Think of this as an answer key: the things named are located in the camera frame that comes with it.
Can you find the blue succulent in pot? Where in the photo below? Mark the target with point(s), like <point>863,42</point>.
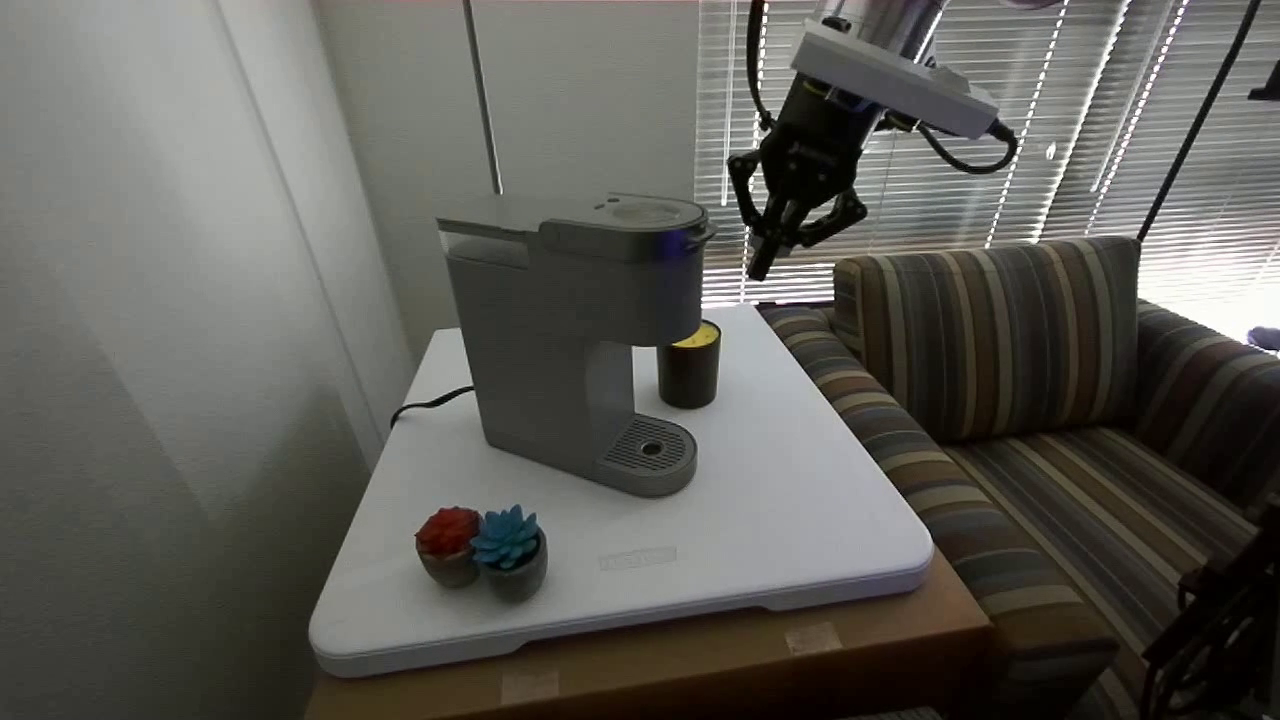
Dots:
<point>511,555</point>

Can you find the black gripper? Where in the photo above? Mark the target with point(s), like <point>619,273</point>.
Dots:
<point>797,185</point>

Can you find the grey coffeemaker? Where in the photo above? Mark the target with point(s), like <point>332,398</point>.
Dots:
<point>553,297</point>

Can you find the striped sofa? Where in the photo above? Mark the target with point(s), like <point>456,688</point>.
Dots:
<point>1072,449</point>

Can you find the brown wooden table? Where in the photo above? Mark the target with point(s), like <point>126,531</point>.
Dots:
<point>921,648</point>

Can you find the white table board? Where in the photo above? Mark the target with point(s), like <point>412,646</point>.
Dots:
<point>785,508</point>

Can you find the dark candle jar yellow wax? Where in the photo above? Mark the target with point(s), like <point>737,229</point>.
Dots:
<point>688,370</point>

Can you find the white window blinds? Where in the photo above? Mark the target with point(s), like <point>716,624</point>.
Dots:
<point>1089,99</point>

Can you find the red succulent in pot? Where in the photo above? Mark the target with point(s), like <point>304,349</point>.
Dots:
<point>444,546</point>

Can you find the black camera stand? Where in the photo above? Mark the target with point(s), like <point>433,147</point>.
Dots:
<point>1260,94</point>

